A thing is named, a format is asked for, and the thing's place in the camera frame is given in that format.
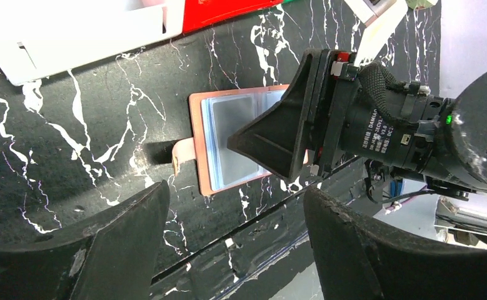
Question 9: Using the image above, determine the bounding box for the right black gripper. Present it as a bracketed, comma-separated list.
[309, 50, 487, 193]

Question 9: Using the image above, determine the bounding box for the red plastic bin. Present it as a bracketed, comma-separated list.
[183, 0, 284, 33]

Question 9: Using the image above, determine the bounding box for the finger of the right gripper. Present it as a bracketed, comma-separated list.
[242, 49, 322, 181]

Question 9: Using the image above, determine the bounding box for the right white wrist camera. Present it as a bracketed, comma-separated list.
[345, 0, 408, 67]

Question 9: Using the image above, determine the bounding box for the white plastic bin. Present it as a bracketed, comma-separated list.
[0, 1, 185, 86]

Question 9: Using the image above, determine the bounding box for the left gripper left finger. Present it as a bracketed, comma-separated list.
[0, 181, 170, 299]

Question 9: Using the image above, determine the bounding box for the white box red label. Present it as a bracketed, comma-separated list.
[405, 0, 438, 11]

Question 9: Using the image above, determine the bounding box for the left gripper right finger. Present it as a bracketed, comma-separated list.
[304, 187, 487, 299]

